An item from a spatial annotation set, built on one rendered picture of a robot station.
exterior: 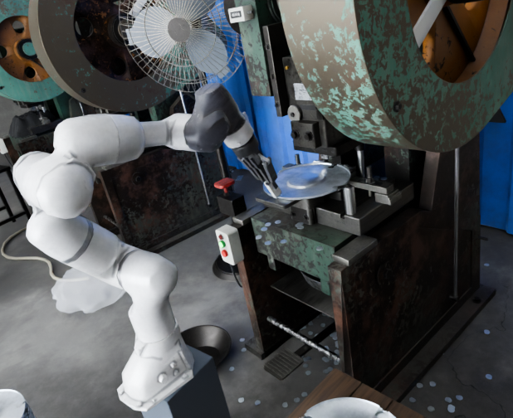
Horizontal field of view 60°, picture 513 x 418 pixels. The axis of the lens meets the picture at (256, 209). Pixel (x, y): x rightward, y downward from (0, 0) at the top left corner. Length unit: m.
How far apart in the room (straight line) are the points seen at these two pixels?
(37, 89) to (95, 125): 3.21
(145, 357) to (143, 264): 0.29
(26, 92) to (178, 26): 2.32
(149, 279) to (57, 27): 1.61
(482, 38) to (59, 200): 1.14
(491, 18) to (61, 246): 1.23
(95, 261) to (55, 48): 1.53
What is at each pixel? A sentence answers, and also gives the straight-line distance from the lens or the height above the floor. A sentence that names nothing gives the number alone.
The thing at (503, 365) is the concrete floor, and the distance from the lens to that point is 1.92.
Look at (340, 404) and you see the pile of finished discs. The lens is 1.27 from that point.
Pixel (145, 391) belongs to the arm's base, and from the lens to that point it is 1.27.
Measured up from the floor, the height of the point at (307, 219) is 0.67.
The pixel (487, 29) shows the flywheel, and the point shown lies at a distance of 1.44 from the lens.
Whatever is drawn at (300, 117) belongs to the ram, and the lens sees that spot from 1.44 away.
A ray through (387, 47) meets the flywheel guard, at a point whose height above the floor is 1.22.
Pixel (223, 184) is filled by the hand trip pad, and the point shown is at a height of 0.76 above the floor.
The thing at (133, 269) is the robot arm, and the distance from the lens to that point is 1.10.
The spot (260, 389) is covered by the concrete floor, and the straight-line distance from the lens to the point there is 1.84.
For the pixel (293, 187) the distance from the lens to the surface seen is 1.43.
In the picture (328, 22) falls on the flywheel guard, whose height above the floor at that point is 1.28.
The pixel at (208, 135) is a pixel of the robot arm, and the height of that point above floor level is 1.07.
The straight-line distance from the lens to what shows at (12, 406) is 1.77.
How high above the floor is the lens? 1.34
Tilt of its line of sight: 25 degrees down
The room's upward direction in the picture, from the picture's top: 12 degrees counter-clockwise
